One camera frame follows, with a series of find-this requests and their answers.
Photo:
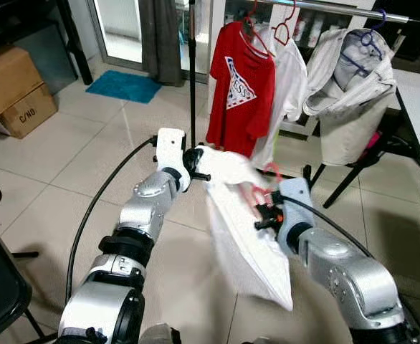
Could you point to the white shirt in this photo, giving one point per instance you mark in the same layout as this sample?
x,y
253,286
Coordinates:
x,y
249,251

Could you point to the grey curtain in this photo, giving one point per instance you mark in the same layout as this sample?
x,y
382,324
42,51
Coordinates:
x,y
160,43

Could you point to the steel clothes rail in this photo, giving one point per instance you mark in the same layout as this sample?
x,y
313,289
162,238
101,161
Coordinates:
x,y
339,10

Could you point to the small pink object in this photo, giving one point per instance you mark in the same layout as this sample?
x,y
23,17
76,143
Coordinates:
x,y
372,143

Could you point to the black tall cabinet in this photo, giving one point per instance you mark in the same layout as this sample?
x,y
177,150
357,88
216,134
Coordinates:
x,y
418,32

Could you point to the teal floor mat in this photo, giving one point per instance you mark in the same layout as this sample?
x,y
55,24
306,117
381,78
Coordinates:
x,y
124,86

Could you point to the large cardboard box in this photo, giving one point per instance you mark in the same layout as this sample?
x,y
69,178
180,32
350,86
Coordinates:
x,y
6,79

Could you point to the red printed t-shirt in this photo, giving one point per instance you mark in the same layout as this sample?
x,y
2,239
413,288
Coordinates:
x,y
242,122

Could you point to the purple clothes hanger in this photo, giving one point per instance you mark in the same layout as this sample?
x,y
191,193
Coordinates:
x,y
373,44

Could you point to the black clothes rack frame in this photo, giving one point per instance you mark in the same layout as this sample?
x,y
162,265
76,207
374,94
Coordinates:
x,y
192,72

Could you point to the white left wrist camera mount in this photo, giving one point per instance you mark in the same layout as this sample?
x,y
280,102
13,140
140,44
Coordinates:
x,y
170,150

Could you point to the white hooded jacket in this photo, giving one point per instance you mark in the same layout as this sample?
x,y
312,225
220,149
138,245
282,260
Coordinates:
x,y
353,129

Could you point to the white framed glass door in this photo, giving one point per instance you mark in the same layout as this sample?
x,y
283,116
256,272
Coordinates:
x,y
117,29

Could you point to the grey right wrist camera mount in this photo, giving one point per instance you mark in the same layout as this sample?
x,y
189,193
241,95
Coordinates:
x,y
294,208

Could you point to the plain white t-shirt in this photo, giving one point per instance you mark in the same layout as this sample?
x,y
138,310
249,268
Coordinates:
x,y
290,86

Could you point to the black shelf unit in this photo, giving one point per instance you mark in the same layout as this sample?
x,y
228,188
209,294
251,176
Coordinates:
x,y
24,21

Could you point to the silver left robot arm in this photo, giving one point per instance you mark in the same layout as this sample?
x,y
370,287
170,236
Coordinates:
x,y
142,215

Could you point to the red plastic hanger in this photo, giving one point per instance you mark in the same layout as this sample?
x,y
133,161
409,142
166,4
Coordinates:
x,y
276,32
247,27
255,193

